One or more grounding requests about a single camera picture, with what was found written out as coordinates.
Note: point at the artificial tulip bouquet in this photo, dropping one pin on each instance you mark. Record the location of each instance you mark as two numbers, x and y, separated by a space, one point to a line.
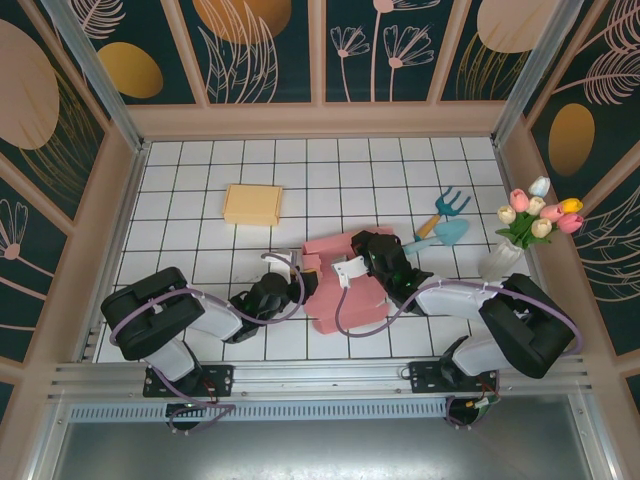
520 200

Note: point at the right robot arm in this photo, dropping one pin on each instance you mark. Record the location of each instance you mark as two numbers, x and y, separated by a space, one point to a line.
525 330

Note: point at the black round controller unit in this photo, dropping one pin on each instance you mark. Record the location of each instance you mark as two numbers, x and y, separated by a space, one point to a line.
182 426
457 415

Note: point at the aluminium front rail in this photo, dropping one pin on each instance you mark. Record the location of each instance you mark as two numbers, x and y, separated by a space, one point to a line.
320 377

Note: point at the white ribbed vase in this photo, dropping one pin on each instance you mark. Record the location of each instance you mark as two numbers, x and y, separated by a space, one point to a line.
500 260

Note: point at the pink paper box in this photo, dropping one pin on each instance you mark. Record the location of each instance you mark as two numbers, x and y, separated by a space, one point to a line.
355 305

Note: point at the teal toy rake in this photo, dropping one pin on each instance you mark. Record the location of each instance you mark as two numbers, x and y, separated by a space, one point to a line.
442 205

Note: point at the aluminium corner post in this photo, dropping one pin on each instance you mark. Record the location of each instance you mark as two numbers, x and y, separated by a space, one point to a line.
532 75
97 75

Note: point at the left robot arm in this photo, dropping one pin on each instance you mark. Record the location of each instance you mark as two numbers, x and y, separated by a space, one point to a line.
150 320

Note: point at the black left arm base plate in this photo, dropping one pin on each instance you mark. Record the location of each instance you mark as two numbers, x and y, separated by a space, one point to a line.
222 380

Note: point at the grey metal sheet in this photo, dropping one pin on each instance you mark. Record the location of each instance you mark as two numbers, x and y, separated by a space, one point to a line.
320 450

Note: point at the blue toy shovel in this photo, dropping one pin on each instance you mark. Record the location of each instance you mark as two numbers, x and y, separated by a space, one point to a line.
450 232

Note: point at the yellow paper box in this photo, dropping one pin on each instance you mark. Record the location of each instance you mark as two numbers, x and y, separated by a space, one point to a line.
252 205

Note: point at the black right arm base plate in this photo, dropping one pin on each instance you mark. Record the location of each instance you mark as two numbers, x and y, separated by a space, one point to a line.
422 377

